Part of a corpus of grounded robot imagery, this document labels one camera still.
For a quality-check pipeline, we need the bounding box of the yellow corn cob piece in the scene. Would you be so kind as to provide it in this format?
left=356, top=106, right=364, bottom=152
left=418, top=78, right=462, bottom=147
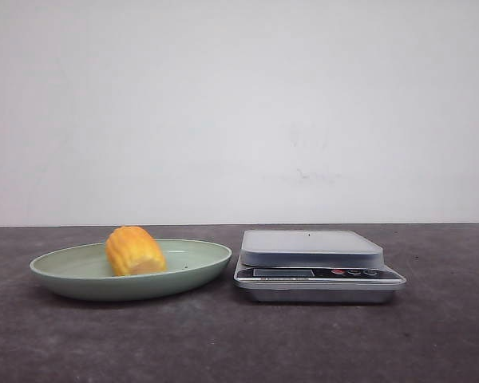
left=105, top=226, right=167, bottom=276

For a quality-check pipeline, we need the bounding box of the silver digital kitchen scale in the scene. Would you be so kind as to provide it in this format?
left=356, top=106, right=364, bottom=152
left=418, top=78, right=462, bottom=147
left=234, top=230, right=406, bottom=304

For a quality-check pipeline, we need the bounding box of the green oval plate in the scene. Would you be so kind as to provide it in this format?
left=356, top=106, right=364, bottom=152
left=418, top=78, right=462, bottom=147
left=30, top=239, right=232, bottom=302

